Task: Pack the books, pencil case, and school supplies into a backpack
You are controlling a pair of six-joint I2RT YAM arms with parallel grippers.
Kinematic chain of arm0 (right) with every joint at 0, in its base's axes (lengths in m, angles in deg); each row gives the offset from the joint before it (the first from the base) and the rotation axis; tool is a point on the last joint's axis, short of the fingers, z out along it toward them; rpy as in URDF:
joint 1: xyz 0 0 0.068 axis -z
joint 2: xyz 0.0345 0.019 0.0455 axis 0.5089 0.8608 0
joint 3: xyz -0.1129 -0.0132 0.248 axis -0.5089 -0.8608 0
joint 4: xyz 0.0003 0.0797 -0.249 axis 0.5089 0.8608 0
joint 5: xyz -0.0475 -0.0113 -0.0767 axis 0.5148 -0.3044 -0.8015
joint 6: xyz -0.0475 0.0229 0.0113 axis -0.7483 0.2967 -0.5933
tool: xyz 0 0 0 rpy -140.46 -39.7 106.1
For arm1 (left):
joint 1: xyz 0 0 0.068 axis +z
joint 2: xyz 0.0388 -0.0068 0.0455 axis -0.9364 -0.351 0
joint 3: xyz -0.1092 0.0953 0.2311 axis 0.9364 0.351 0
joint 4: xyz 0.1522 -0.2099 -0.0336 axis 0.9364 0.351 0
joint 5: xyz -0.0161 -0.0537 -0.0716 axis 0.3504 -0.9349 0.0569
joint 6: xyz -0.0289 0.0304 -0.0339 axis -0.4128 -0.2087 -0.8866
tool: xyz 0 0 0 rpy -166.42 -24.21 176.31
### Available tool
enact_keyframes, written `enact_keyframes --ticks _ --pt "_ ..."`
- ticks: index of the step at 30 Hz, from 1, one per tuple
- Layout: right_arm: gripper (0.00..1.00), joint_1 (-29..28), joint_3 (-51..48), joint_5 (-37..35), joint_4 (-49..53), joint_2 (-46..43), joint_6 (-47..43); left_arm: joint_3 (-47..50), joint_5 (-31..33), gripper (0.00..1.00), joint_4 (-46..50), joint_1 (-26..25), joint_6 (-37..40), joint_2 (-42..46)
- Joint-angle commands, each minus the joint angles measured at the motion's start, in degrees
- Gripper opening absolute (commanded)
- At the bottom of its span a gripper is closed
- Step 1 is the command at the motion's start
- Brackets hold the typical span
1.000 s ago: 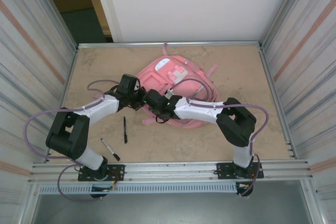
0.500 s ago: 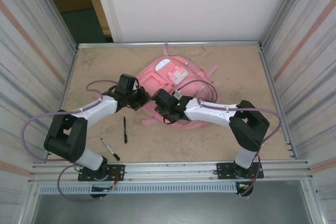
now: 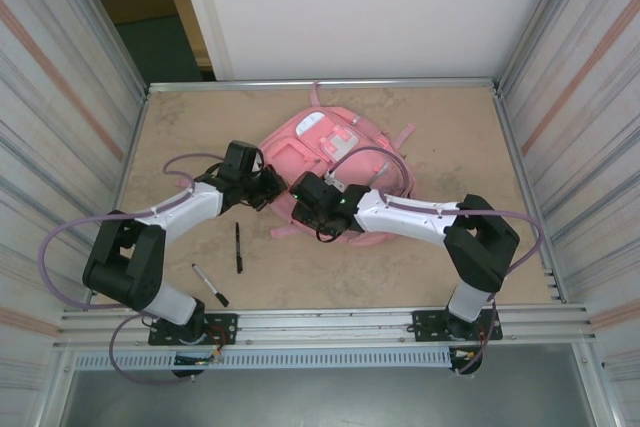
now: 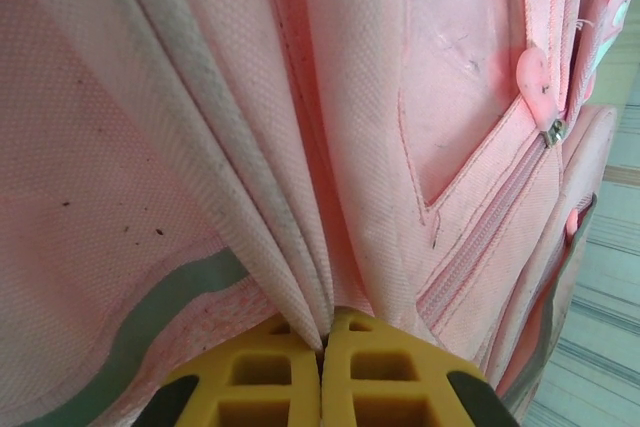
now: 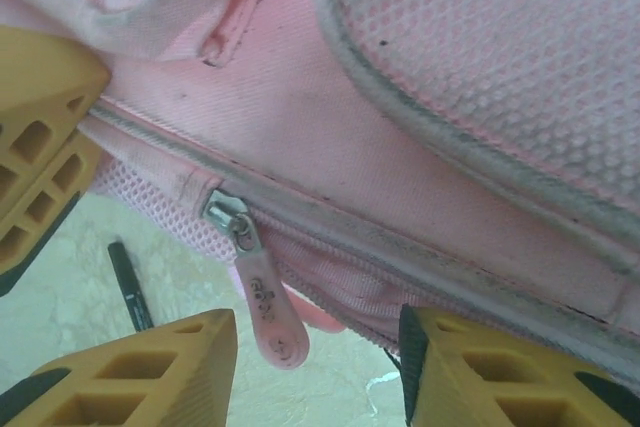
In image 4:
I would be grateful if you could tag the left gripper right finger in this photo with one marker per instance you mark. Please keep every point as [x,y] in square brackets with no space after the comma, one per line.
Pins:
[340,397]

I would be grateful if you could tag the pink backpack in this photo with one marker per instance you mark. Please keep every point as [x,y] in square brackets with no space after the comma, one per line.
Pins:
[350,97]

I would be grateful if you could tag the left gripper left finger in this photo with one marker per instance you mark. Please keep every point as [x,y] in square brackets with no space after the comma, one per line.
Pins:
[300,397]

